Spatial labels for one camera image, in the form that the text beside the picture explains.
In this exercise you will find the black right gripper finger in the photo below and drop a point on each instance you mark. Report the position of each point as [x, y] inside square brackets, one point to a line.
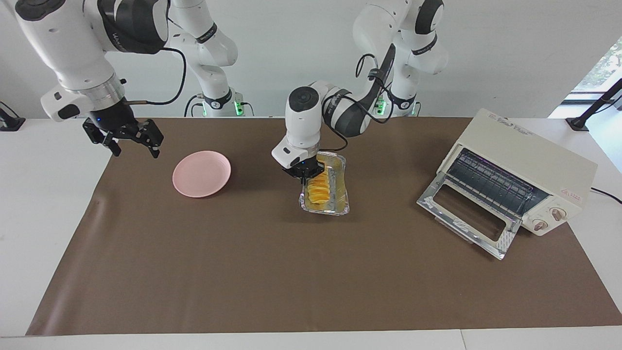
[99, 135]
[151, 136]

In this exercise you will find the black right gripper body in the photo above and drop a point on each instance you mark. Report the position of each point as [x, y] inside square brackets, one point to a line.
[116, 121]

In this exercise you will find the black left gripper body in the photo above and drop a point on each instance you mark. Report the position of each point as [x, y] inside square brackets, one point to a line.
[306, 169]

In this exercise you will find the sliced golden bread loaf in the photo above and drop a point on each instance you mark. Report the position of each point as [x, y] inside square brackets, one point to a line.
[320, 192]

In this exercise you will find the aluminium foil tray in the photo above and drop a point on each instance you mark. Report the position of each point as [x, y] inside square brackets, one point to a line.
[341, 184]

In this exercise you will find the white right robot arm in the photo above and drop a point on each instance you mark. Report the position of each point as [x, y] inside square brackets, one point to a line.
[63, 43]

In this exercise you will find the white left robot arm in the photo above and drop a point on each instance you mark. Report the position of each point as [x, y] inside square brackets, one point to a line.
[303, 121]

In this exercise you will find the cream toaster oven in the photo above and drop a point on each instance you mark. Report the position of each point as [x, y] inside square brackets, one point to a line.
[534, 155]

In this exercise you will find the cream oven knob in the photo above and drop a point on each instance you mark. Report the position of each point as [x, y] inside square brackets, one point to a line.
[539, 224]
[558, 213]

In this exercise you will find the pink round plate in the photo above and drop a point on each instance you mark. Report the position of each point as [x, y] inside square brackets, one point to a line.
[201, 174]

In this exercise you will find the brown table mat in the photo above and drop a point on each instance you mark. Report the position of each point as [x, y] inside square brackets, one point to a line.
[311, 267]

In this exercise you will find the black table clamp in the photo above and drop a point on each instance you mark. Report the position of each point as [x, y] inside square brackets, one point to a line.
[9, 124]

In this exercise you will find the window with greenery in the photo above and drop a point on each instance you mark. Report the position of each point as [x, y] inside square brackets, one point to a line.
[605, 63]

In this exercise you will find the glass oven door metal frame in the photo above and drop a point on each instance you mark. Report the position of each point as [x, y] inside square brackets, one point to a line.
[430, 201]

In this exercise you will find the black camera stand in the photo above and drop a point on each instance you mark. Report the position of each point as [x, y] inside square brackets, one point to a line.
[578, 122]

